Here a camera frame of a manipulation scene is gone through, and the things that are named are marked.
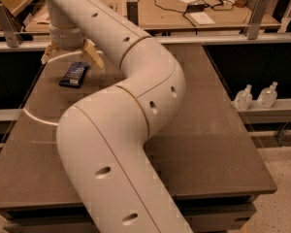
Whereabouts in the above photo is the middle metal bracket post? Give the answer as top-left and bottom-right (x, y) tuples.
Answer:
(126, 1), (139, 25)

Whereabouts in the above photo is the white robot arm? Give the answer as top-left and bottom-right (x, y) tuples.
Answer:
(47, 0), (193, 233)

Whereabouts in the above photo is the black power adapter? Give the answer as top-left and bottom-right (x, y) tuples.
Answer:
(187, 4), (206, 13)

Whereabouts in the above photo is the white paper sheet right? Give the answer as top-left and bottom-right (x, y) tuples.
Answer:
(190, 12), (214, 25)

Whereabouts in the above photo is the clear bottle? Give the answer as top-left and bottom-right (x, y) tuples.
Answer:
(234, 84), (252, 111)
(257, 82), (277, 108)

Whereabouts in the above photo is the black cable on bench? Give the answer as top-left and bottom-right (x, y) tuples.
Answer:
(153, 0), (235, 27)

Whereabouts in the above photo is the white paper card left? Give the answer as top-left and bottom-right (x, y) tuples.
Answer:
(35, 14), (50, 24)

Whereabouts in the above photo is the metal bracket post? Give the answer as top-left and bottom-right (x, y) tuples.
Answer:
(245, 0), (269, 40)
(126, 1), (139, 25)
(0, 3), (22, 48)

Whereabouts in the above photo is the clear bottle left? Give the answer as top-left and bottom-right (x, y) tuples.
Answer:
(234, 84), (252, 111)

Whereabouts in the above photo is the wooden back workbench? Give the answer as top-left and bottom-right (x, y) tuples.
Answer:
(24, 0), (281, 36)

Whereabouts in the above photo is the left metal bracket post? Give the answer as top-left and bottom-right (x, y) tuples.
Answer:
(0, 3), (22, 48)

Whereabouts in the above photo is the right metal bracket post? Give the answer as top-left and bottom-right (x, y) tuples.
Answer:
(245, 0), (269, 40)

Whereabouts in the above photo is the metal side shelf right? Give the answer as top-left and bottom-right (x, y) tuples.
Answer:
(238, 98), (291, 124)

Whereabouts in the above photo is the white padded gripper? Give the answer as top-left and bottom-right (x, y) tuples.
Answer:
(41, 24), (104, 70)

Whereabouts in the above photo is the clear bottle right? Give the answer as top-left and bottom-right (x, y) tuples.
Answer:
(257, 82), (277, 108)

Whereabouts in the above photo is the blue rxbar blueberry bar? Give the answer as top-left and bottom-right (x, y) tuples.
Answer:
(59, 62), (89, 88)

